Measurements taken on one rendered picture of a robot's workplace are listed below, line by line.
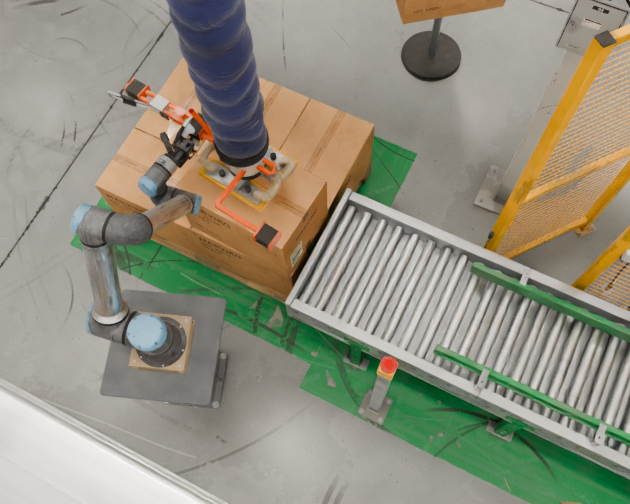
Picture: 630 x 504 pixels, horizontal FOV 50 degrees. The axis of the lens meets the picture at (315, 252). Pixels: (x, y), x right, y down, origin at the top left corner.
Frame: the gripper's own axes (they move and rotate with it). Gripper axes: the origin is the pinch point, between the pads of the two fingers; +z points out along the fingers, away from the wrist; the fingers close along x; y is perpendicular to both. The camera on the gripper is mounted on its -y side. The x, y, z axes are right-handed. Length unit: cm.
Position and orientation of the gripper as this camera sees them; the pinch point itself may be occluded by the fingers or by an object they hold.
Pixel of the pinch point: (194, 124)
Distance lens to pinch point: 304.1
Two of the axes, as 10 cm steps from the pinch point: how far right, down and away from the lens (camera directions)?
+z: 5.6, -7.8, 2.9
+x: -0.3, -3.7, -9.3
